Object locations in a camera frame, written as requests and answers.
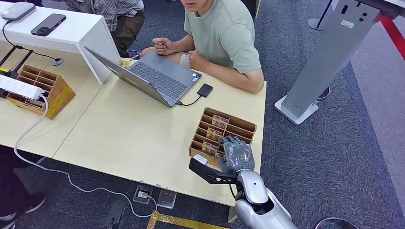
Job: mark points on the person's right hand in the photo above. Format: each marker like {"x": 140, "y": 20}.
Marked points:
{"x": 164, "y": 46}

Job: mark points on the person's left hand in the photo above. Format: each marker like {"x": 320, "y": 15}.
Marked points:
{"x": 199, "y": 61}

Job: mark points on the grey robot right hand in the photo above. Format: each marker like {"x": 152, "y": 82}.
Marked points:
{"x": 239, "y": 156}

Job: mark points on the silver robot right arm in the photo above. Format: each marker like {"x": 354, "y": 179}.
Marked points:
{"x": 253, "y": 189}

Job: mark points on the patterned brown card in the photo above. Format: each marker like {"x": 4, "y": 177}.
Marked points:
{"x": 214, "y": 134}
{"x": 220, "y": 121}
{"x": 209, "y": 148}

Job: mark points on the wooden card holder with cards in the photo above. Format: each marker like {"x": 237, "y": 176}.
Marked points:
{"x": 240, "y": 124}

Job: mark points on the person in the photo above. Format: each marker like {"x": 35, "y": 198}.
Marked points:
{"x": 120, "y": 19}
{"x": 12, "y": 189}
{"x": 224, "y": 34}

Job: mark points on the small white object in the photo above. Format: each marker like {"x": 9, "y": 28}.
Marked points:
{"x": 184, "y": 60}

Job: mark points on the black external drive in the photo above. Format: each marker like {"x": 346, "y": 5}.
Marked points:
{"x": 205, "y": 90}

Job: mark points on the grey open laptop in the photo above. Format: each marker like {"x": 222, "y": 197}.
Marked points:
{"x": 158, "y": 77}

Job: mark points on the floor socket box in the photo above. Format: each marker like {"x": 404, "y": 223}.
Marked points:
{"x": 166, "y": 199}
{"x": 143, "y": 194}

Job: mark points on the white desk riser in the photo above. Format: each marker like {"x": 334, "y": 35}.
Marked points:
{"x": 76, "y": 34}

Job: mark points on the yellow floor tape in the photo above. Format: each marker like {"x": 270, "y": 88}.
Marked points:
{"x": 177, "y": 221}

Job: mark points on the black smartphone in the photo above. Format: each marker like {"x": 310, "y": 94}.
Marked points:
{"x": 48, "y": 24}

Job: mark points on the stanchion pole with base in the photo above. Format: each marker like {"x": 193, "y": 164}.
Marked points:
{"x": 316, "y": 23}

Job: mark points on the grey kiosk stand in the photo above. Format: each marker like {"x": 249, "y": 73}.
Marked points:
{"x": 329, "y": 53}

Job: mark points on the black floor object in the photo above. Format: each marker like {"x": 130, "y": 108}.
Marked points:
{"x": 115, "y": 215}

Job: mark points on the white power strip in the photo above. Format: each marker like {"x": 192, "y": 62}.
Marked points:
{"x": 19, "y": 87}

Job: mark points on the grey mini computer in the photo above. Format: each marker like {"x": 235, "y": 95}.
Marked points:
{"x": 17, "y": 10}

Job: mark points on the black desk stand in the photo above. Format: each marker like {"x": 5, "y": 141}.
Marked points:
{"x": 14, "y": 73}

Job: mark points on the red bar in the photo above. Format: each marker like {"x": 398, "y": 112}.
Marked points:
{"x": 394, "y": 33}

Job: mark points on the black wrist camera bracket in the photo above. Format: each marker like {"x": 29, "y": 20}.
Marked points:
{"x": 205, "y": 173}

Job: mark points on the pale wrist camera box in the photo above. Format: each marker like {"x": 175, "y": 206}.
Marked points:
{"x": 200, "y": 159}

